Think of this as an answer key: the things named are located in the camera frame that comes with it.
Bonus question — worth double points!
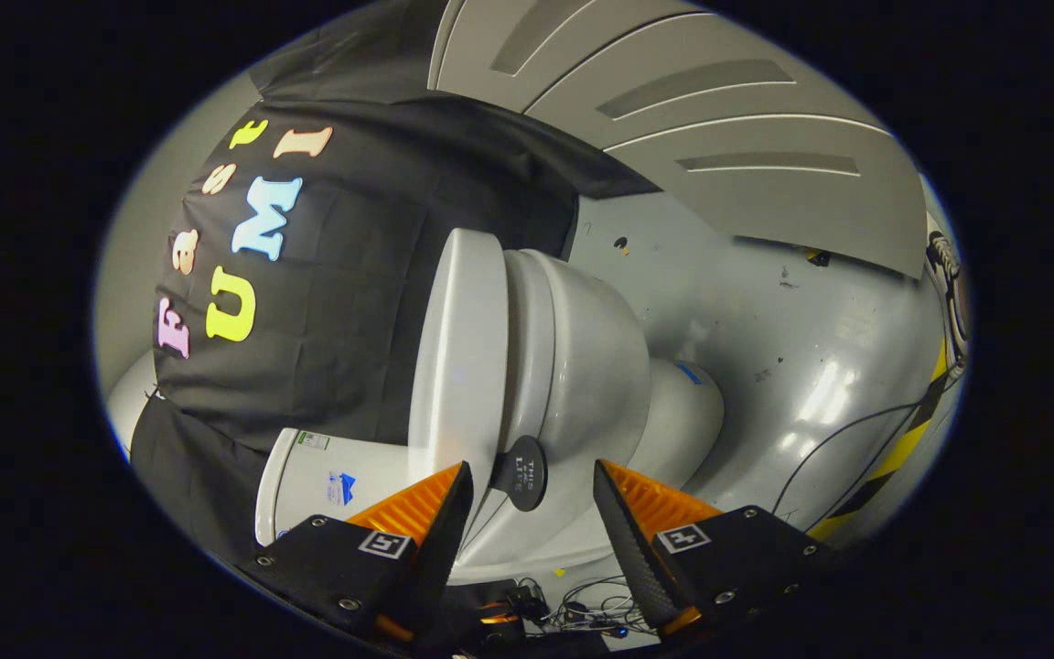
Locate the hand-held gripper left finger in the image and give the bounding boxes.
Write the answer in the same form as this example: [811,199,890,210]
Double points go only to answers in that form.
[248,461,475,646]

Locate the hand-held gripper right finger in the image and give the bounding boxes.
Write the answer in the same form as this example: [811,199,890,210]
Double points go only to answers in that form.
[593,459,834,640]

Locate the white toilet lid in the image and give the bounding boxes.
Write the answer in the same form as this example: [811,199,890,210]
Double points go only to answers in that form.
[408,229,548,550]

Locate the white toilet bowl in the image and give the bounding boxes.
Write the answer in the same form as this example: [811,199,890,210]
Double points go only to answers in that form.
[452,249,726,583]

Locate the yellow black hazard tape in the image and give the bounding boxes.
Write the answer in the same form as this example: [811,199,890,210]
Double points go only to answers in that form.
[806,339,949,543]

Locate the black backdrop cloth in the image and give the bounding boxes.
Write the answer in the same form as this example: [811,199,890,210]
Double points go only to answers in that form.
[129,0,661,568]

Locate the grey cabinet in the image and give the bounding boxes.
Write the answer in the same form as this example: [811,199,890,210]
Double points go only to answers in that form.
[426,0,929,280]

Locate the tangled black floor cables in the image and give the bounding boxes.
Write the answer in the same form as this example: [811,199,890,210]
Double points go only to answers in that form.
[490,577,658,642]

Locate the long black cable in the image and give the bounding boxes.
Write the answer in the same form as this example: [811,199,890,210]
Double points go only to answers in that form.
[769,366,967,541]

